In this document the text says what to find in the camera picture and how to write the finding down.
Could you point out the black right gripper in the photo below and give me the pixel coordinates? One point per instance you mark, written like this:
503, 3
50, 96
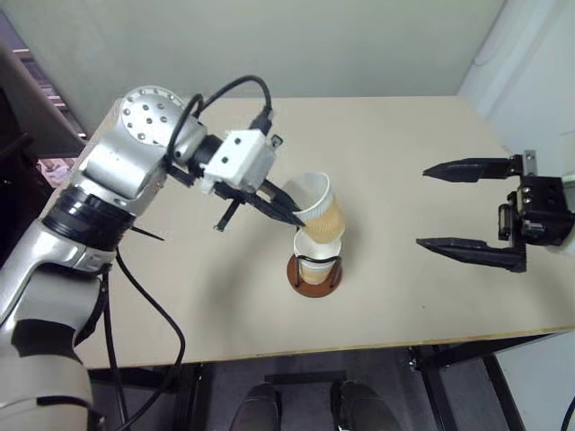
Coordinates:
536, 208

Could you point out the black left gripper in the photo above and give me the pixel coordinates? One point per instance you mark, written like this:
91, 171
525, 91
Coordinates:
233, 194

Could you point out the white and tan paper cup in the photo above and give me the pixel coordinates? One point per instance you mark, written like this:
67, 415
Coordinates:
325, 215
314, 253

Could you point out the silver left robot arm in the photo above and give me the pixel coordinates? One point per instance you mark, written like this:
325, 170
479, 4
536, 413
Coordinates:
112, 157

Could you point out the dark rounded shape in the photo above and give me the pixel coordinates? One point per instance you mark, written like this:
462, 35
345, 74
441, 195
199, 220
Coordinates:
359, 406
260, 406

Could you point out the dark furniture piece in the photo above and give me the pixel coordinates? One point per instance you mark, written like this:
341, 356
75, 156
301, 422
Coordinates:
18, 193

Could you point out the grey shelf unit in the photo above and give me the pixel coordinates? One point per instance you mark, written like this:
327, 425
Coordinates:
40, 76

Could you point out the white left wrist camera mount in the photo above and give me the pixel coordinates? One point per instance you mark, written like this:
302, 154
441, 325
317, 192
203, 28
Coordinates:
240, 157

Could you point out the black metal table frame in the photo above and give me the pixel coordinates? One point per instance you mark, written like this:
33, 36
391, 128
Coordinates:
438, 395

